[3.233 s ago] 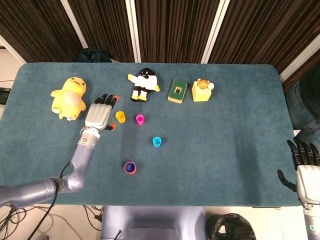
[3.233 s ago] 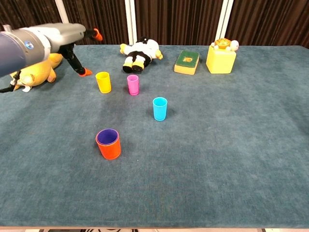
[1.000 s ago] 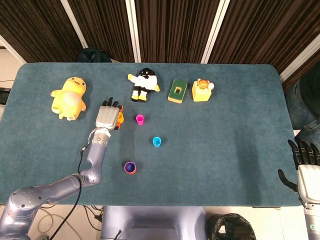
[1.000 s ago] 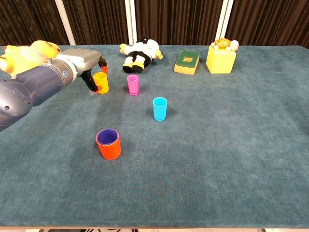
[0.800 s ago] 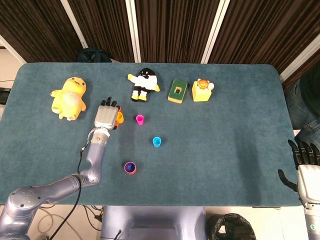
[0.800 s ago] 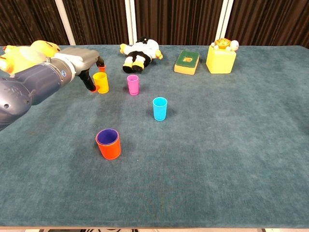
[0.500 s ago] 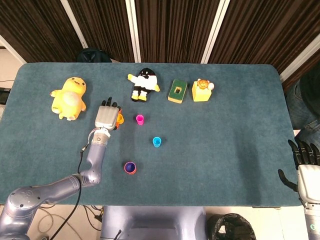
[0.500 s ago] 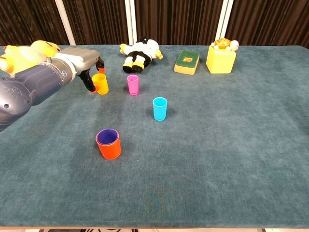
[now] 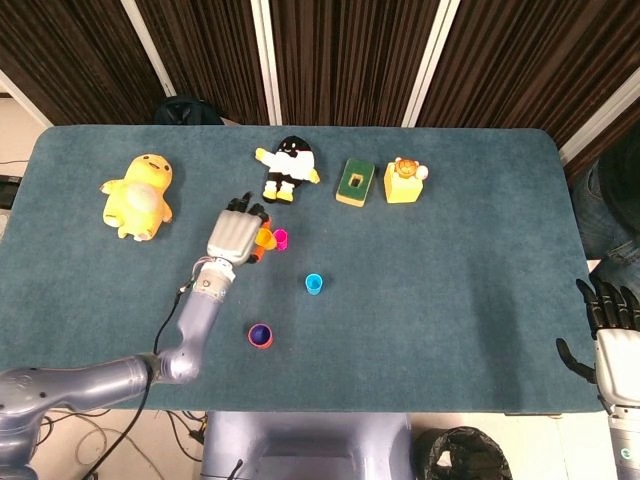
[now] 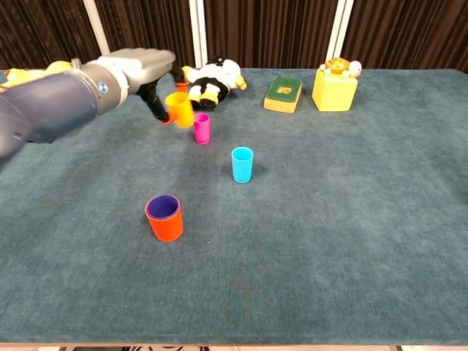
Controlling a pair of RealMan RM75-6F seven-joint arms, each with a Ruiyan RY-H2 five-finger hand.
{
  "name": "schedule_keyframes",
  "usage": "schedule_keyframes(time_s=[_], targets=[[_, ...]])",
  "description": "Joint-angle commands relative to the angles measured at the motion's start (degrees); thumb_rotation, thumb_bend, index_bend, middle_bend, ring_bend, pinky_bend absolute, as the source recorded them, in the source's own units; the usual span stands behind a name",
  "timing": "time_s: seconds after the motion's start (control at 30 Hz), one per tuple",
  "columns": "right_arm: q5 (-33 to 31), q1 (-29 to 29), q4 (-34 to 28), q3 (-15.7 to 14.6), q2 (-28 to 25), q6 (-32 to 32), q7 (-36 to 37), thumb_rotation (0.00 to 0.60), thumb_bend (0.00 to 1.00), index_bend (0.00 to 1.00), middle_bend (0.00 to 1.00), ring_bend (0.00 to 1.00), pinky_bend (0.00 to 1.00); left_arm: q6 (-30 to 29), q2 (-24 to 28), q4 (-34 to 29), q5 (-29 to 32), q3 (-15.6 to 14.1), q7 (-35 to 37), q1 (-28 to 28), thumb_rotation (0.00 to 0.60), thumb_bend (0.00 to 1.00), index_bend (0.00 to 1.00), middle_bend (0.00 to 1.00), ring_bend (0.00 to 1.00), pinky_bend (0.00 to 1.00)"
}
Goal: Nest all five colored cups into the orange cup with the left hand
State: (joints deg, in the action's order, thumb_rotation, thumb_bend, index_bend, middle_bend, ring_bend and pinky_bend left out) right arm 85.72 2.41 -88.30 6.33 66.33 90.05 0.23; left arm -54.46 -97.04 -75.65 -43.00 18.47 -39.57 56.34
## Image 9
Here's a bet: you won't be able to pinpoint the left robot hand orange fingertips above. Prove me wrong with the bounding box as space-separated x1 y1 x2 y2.
206 191 274 266

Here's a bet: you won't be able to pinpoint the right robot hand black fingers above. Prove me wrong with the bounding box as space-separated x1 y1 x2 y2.
555 278 640 414

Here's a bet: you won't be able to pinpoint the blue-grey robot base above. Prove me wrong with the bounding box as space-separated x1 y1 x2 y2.
199 410 415 480

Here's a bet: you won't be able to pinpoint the black white penguin plush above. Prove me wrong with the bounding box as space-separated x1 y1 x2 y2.
254 135 322 205

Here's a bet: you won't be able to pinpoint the yellow duck plush toy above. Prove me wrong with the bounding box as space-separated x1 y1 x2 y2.
99 153 174 243

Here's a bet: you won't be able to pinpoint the orange plastic cup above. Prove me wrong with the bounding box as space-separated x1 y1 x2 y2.
247 322 274 350

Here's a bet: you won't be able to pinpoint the green yellow sponge block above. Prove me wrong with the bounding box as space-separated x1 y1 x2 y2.
335 157 376 208

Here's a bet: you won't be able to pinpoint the black chair back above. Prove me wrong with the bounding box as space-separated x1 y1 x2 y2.
153 95 225 127

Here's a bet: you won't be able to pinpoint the person in blue jeans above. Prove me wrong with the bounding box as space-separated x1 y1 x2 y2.
571 137 640 294

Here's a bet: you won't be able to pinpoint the yellow block with bear figure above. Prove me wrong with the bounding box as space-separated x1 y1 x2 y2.
383 156 430 205

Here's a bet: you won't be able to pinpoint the black trash bag bin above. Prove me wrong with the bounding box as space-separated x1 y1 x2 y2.
412 425 514 480

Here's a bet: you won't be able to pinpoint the blue table cloth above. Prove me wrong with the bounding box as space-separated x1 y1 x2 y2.
0 124 603 415

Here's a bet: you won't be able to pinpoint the dark device box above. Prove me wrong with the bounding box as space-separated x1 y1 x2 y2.
0 174 21 209

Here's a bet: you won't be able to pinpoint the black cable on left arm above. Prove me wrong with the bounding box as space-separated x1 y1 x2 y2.
89 284 199 480

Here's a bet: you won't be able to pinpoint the white partition frame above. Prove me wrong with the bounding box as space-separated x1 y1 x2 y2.
249 0 284 126
558 64 640 164
0 68 54 129
119 0 176 99
402 0 461 128

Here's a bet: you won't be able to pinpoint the black floor cable bundle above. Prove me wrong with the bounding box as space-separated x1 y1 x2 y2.
164 410 207 464

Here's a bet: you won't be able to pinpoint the white floor cable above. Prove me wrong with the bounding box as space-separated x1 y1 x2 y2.
74 413 151 480

